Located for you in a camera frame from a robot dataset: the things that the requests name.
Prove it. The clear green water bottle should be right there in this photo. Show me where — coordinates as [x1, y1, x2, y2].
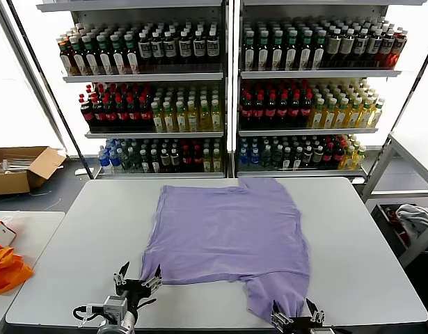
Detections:
[129, 148, 142, 173]
[260, 144, 273, 170]
[120, 148, 132, 173]
[271, 144, 284, 170]

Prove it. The small yellow juice bottle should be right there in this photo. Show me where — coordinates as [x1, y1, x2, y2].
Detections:
[338, 145, 354, 170]
[351, 145, 367, 170]

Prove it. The red cloth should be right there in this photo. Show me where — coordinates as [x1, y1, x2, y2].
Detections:
[383, 207, 409, 244]

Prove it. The black storage bin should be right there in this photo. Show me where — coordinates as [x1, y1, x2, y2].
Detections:
[370, 203, 428, 269]

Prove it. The purple t-shirt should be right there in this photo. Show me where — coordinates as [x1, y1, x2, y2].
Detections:
[140, 176, 312, 324]

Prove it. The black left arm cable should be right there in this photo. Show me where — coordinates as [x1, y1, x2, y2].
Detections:
[72, 305, 106, 323]

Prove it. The grey metal drinks shelf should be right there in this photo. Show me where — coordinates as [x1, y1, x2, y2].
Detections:
[234, 0, 428, 184]
[35, 0, 232, 180]

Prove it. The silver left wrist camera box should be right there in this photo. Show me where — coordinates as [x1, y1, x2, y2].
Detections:
[101, 294, 130, 318]

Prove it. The small dark bottle beige label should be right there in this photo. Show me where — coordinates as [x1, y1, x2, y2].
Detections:
[312, 145, 324, 169]
[302, 145, 314, 169]
[170, 147, 182, 173]
[160, 147, 172, 173]

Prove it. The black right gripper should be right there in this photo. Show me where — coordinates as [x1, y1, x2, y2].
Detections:
[270, 297, 340, 334]

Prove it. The grey metal beam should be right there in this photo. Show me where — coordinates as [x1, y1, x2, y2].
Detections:
[0, 0, 68, 154]

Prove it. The yellow juice bottle green band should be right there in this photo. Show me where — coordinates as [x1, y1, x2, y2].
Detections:
[347, 97, 363, 129]
[151, 100, 165, 133]
[175, 100, 188, 132]
[211, 98, 223, 132]
[358, 97, 375, 129]
[187, 99, 200, 132]
[322, 97, 338, 129]
[334, 97, 351, 129]
[308, 97, 326, 129]
[163, 100, 177, 133]
[370, 97, 386, 128]
[199, 98, 212, 132]

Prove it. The grey metal frame rack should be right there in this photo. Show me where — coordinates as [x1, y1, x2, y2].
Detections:
[361, 132, 428, 202]

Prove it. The dark tea bottle white label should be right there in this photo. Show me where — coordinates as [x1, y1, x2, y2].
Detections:
[285, 29, 299, 70]
[96, 33, 113, 75]
[81, 33, 99, 75]
[243, 29, 257, 70]
[110, 33, 126, 74]
[124, 32, 140, 74]
[69, 34, 86, 76]
[299, 29, 313, 70]
[271, 29, 285, 70]
[312, 29, 327, 70]
[257, 29, 271, 70]

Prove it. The open cardboard box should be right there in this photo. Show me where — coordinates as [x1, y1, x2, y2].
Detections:
[0, 145, 68, 196]

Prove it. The grey white crumpled cloth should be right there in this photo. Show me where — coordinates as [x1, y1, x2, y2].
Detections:
[396, 204, 428, 241]

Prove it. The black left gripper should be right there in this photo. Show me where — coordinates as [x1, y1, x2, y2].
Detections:
[112, 260, 164, 311]

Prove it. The black metal pole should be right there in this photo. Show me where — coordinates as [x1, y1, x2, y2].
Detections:
[6, 0, 95, 179]

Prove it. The orange cloth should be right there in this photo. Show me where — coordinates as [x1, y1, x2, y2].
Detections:
[0, 246, 34, 296]

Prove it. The blue drink bottle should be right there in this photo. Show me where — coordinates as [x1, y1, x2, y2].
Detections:
[97, 145, 111, 172]
[109, 145, 122, 172]
[238, 145, 251, 170]
[249, 145, 261, 170]

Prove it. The dark bottle blue-white label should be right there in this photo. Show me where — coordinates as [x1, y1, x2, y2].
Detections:
[138, 31, 152, 66]
[164, 30, 177, 65]
[352, 28, 370, 69]
[179, 29, 193, 65]
[366, 28, 383, 69]
[206, 29, 220, 65]
[151, 30, 165, 66]
[193, 29, 207, 65]

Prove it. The red drink bottle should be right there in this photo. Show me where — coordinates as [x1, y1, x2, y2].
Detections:
[379, 29, 395, 69]
[390, 29, 409, 69]

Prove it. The small white orange box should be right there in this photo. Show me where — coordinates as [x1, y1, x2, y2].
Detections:
[0, 218, 18, 248]

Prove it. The small cola bottle red cap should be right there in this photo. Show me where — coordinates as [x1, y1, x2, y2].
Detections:
[181, 144, 193, 173]
[322, 141, 335, 168]
[333, 141, 344, 168]
[192, 144, 204, 173]

